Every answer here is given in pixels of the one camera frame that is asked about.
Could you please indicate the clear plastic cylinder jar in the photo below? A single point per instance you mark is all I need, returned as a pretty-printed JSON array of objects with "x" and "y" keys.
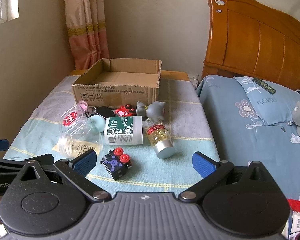
[{"x": 72, "y": 146}]

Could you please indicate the red toy fire truck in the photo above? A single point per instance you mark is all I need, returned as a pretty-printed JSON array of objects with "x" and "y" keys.
[{"x": 125, "y": 110}]

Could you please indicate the wooden bed headboard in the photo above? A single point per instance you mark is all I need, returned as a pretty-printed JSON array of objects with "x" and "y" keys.
[{"x": 251, "y": 39}]

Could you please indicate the pink beige curtain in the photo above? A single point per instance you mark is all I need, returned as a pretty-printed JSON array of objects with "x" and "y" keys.
[{"x": 86, "y": 27}]

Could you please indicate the white medical cotton swab jar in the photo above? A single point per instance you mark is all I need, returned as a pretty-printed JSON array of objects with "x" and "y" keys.
[{"x": 123, "y": 131}]

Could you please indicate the pink charm keychain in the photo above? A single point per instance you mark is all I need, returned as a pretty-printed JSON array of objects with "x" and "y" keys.
[{"x": 88, "y": 110}]

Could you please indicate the open cardboard box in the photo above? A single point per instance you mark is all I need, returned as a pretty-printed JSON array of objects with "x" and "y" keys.
[{"x": 116, "y": 82}]

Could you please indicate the white wall socket plug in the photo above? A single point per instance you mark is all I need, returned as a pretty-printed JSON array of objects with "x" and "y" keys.
[{"x": 194, "y": 79}]

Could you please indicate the blue floral bed sheet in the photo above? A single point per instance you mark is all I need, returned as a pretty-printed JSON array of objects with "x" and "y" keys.
[{"x": 241, "y": 136}]

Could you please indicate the clear box with red label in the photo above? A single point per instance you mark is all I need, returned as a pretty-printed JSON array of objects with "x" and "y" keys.
[{"x": 74, "y": 121}]

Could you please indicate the grey cat figurine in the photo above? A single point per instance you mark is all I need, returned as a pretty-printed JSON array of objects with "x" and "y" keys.
[{"x": 155, "y": 110}]

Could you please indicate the clear bottle of yellow capsules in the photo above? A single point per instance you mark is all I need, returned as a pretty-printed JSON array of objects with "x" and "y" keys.
[{"x": 159, "y": 137}]

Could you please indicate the black oval case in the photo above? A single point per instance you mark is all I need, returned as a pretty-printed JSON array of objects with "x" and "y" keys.
[{"x": 105, "y": 112}]

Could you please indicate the mint green round case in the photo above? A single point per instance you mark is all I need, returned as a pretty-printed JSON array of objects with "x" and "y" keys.
[{"x": 97, "y": 123}]

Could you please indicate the blue floral pillow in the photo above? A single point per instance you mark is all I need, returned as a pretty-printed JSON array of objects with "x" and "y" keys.
[{"x": 273, "y": 109}]

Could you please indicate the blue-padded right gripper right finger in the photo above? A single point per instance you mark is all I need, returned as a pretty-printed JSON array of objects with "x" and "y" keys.
[{"x": 212, "y": 173}]

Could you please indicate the dark patterned remote control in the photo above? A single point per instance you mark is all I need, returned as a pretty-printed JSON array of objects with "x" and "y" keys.
[{"x": 264, "y": 85}]

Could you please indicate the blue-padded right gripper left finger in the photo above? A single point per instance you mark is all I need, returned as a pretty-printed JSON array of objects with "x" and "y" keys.
[{"x": 75, "y": 171}]

